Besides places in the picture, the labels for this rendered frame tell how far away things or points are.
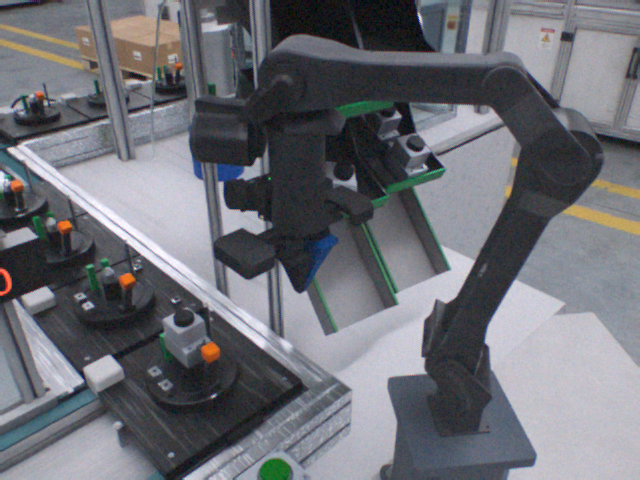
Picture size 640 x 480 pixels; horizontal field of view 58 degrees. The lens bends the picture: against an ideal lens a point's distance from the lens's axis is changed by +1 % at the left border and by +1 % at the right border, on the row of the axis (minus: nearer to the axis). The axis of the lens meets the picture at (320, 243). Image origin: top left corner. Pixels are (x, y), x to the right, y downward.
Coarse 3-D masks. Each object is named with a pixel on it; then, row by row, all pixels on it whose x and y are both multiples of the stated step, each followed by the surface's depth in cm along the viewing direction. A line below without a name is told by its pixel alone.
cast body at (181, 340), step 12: (180, 312) 83; (192, 312) 83; (168, 324) 83; (180, 324) 82; (192, 324) 82; (204, 324) 84; (168, 336) 84; (180, 336) 81; (192, 336) 83; (204, 336) 85; (168, 348) 86; (180, 348) 83; (192, 348) 83; (180, 360) 84; (192, 360) 83
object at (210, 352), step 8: (200, 344) 82; (208, 344) 80; (200, 352) 81; (208, 352) 79; (216, 352) 80; (208, 360) 79; (216, 360) 81; (208, 368) 81; (216, 368) 82; (208, 376) 82; (216, 376) 84; (208, 384) 84
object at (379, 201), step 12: (240, 72) 91; (252, 72) 93; (240, 84) 93; (252, 84) 90; (240, 96) 94; (348, 120) 93; (348, 132) 93; (336, 144) 97; (348, 144) 94; (336, 156) 95; (348, 156) 95; (360, 168) 93; (360, 180) 93; (372, 180) 92; (360, 192) 92; (372, 192) 92; (384, 192) 90; (384, 204) 91; (348, 216) 88
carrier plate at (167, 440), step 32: (224, 320) 101; (256, 352) 94; (128, 384) 88; (256, 384) 88; (288, 384) 88; (128, 416) 83; (160, 416) 83; (192, 416) 83; (224, 416) 83; (160, 448) 78; (192, 448) 78
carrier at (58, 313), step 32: (128, 256) 106; (64, 288) 109; (96, 288) 105; (160, 288) 109; (64, 320) 101; (96, 320) 98; (128, 320) 100; (160, 320) 101; (64, 352) 94; (96, 352) 94; (128, 352) 96
